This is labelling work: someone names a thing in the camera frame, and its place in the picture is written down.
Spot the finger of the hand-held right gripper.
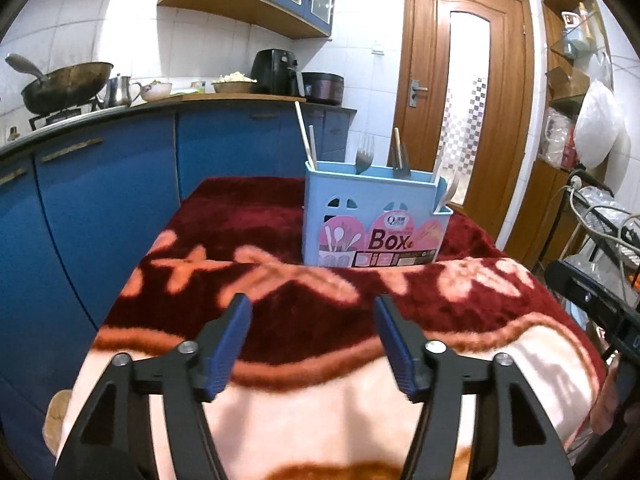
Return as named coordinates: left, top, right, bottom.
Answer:
left=544, top=259, right=627, bottom=332

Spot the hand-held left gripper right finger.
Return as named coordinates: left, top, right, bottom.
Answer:
left=374, top=294, right=576, bottom=480

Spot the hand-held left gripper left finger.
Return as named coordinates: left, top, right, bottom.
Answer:
left=52, top=292, right=253, bottom=480

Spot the light blue utensil box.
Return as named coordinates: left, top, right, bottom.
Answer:
left=303, top=159, right=454, bottom=269

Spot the long white chopstick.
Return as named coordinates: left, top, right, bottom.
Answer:
left=294, top=101, right=317, bottom=171

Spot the wooden shelf unit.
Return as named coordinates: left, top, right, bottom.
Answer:
left=502, top=0, right=622, bottom=272

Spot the red floral blanket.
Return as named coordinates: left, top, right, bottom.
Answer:
left=65, top=176, right=608, bottom=480

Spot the clear bag of goods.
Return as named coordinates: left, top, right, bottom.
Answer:
left=539, top=107, right=576, bottom=169

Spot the white plastic bag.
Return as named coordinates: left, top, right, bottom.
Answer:
left=573, top=79, right=632, bottom=170

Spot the blue base cabinet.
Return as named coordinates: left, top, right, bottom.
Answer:
left=0, top=96, right=357, bottom=441

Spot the metal fork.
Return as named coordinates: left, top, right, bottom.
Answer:
left=355, top=133, right=376, bottom=175

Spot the cardboard box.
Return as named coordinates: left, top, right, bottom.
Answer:
left=544, top=66, right=591, bottom=101

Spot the wooden cutting board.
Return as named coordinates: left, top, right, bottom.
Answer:
left=132, top=90, right=301, bottom=106

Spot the metal bowl of food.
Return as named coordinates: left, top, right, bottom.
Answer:
left=211, top=71, right=257, bottom=95

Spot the white floral bowl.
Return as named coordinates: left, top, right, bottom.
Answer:
left=139, top=80, right=174, bottom=103

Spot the black rice cooker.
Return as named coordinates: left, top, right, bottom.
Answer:
left=301, top=71, right=346, bottom=106

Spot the steel kettle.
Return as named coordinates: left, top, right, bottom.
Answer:
left=102, top=74, right=144, bottom=109

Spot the black air fryer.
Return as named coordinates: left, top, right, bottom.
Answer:
left=249, top=48, right=305, bottom=97

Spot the gas stove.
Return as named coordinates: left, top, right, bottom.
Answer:
left=27, top=99, right=109, bottom=132

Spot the wooden door with glass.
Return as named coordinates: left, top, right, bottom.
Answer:
left=388, top=0, right=535, bottom=241

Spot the dark metal wok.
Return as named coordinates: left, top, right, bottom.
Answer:
left=5, top=53, right=115, bottom=116

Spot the wire rack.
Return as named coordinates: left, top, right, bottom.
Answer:
left=564, top=170, right=640, bottom=273

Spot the white cable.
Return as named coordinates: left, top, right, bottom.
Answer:
left=537, top=174, right=640, bottom=273

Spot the wooden handled knife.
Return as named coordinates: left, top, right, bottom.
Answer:
left=392, top=127, right=412, bottom=177

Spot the metal door handle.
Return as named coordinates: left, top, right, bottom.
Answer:
left=408, top=78, right=430, bottom=108

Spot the blue wall cabinet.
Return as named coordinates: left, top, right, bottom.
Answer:
left=157, top=0, right=349, bottom=40

